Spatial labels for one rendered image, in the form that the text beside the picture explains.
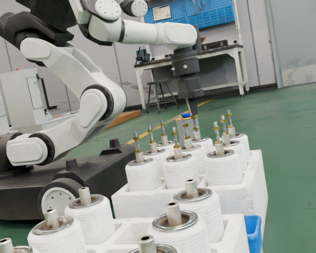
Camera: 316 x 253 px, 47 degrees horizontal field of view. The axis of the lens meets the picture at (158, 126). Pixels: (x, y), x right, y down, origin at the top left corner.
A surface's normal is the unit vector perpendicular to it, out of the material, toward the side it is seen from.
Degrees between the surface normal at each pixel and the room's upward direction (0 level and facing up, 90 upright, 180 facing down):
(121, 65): 90
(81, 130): 108
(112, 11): 62
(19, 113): 90
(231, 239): 0
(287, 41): 90
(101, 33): 117
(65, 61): 112
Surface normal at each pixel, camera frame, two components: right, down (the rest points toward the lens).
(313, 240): -0.18, -0.98
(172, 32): 0.40, 0.04
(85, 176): 0.53, -0.77
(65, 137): -0.35, 0.18
